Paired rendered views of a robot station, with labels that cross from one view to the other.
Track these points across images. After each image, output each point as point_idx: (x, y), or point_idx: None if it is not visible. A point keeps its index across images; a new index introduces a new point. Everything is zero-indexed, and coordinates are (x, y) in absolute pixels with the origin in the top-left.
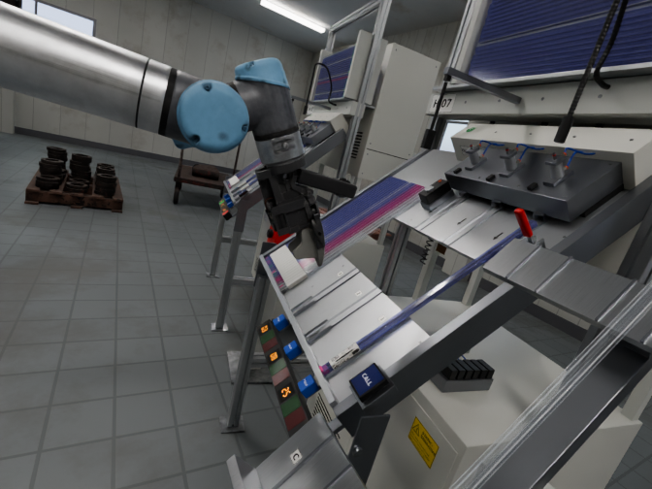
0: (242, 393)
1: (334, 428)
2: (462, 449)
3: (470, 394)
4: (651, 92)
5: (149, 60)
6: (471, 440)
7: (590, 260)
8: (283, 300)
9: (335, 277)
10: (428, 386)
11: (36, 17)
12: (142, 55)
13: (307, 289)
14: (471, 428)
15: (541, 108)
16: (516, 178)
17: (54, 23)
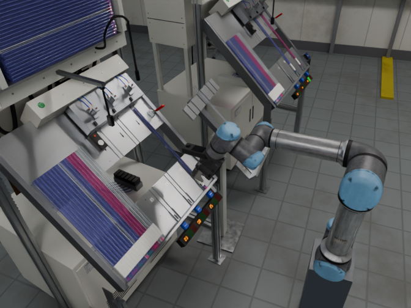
0: None
1: (212, 186)
2: None
3: None
4: (109, 44)
5: (280, 129)
6: (163, 173)
7: None
8: (176, 225)
9: (155, 201)
10: (144, 190)
11: (305, 134)
12: (281, 131)
13: (162, 219)
14: (156, 174)
15: (74, 68)
16: (118, 101)
17: (301, 134)
